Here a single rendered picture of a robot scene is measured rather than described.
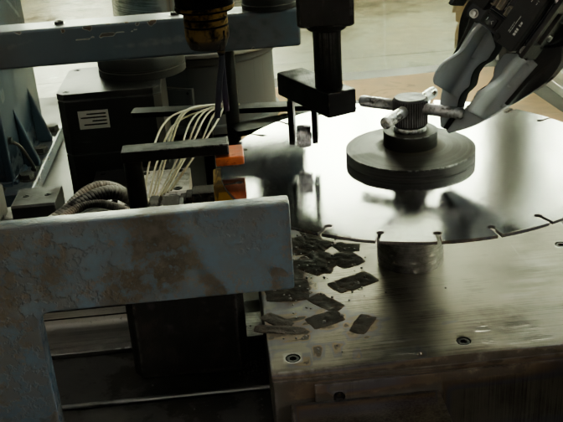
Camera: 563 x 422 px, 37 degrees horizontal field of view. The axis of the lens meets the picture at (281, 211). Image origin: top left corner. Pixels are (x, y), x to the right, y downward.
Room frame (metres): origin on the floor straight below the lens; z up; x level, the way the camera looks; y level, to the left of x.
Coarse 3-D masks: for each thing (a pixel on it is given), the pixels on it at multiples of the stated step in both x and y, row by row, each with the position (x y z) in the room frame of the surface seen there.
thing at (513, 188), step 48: (240, 144) 0.75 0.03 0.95; (288, 144) 0.74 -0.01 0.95; (336, 144) 0.73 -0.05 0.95; (480, 144) 0.71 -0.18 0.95; (528, 144) 0.70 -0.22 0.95; (240, 192) 0.63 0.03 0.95; (288, 192) 0.63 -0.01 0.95; (336, 192) 0.62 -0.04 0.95; (384, 192) 0.61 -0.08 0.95; (432, 192) 0.61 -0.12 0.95; (480, 192) 0.60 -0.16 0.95; (528, 192) 0.59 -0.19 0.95; (384, 240) 0.53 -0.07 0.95; (432, 240) 0.52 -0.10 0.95; (480, 240) 0.52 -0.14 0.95
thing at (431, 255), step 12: (384, 252) 0.67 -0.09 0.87; (396, 252) 0.66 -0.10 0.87; (408, 252) 0.66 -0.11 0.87; (420, 252) 0.66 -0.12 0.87; (432, 252) 0.66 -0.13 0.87; (384, 264) 0.67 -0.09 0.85; (396, 264) 0.66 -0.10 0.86; (408, 264) 0.66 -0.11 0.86; (420, 264) 0.66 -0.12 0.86; (432, 264) 0.66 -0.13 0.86
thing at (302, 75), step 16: (336, 32) 0.65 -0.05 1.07; (320, 48) 0.65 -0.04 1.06; (336, 48) 0.65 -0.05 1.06; (320, 64) 0.65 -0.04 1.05; (336, 64) 0.65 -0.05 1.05; (288, 80) 0.69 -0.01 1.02; (304, 80) 0.68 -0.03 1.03; (320, 80) 0.65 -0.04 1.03; (336, 80) 0.65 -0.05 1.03; (288, 96) 0.69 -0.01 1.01; (304, 96) 0.67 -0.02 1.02; (320, 96) 0.64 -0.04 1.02; (336, 96) 0.64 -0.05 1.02; (352, 96) 0.64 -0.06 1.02; (288, 112) 0.69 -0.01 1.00; (320, 112) 0.64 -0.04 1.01; (336, 112) 0.64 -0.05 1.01; (352, 112) 0.64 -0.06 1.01; (288, 128) 0.69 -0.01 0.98
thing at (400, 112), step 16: (368, 96) 0.71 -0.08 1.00; (400, 96) 0.69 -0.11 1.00; (416, 96) 0.69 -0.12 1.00; (432, 96) 0.71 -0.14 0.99; (400, 112) 0.66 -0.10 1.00; (416, 112) 0.67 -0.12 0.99; (432, 112) 0.67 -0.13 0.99; (448, 112) 0.66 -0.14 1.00; (464, 112) 0.66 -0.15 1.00; (384, 128) 0.65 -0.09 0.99; (400, 128) 0.68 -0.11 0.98; (416, 128) 0.67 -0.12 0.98
